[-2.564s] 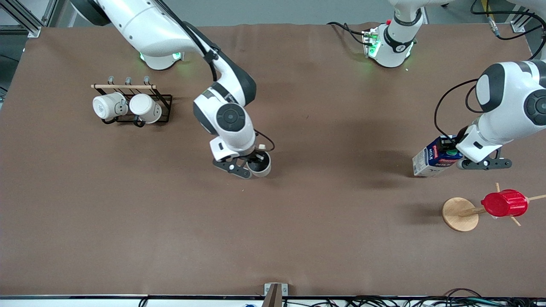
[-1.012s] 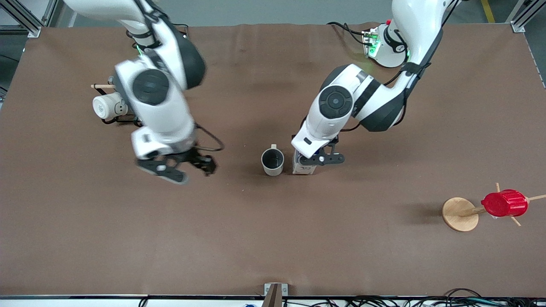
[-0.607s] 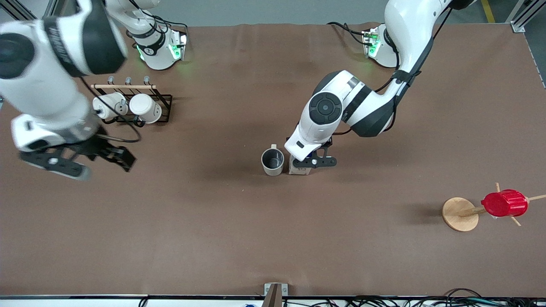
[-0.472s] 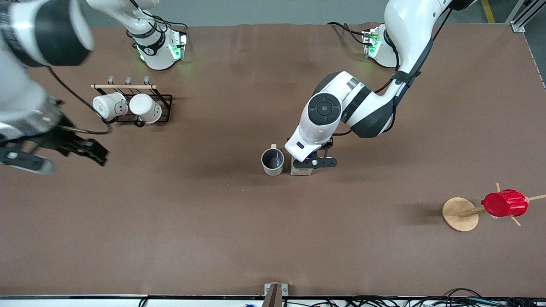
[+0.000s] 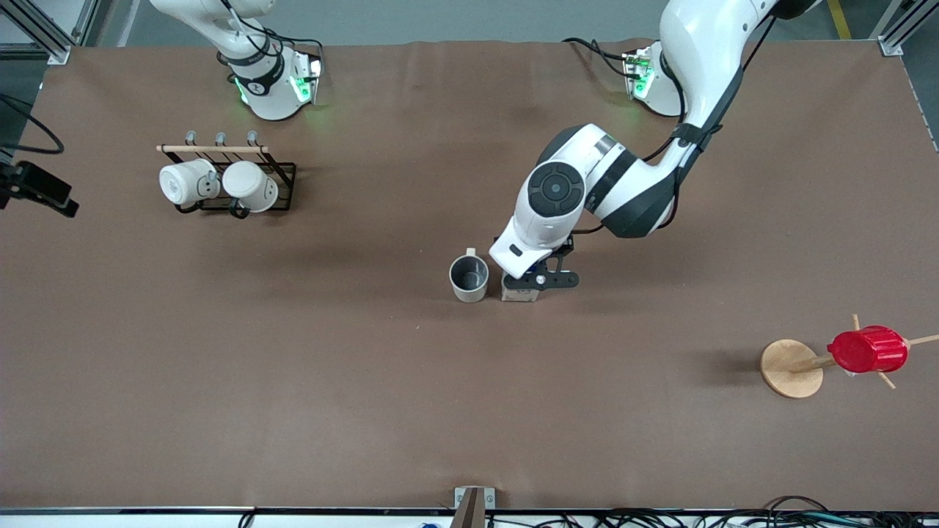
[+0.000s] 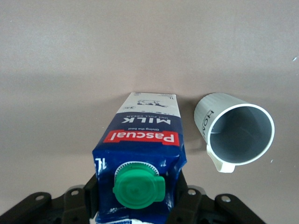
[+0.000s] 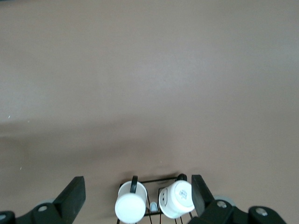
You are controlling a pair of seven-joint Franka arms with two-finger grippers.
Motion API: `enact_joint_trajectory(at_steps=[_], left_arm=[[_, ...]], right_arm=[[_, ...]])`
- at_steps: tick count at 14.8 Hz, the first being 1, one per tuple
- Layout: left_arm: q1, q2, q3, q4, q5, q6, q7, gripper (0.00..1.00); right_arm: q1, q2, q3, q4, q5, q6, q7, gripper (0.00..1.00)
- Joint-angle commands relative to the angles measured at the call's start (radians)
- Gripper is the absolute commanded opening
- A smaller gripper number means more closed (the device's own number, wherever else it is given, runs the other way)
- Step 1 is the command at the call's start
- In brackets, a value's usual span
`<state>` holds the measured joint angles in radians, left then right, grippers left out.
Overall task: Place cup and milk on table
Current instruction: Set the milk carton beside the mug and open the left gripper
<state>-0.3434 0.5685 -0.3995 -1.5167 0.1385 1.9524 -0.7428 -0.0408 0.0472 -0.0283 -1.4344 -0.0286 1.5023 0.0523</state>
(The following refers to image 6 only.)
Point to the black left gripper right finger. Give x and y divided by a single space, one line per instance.
210 207

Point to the grey ribbed mug with lettering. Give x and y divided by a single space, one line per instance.
236 133

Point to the blue Pascal milk carton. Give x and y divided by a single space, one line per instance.
140 149

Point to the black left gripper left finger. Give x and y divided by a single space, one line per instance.
58 205

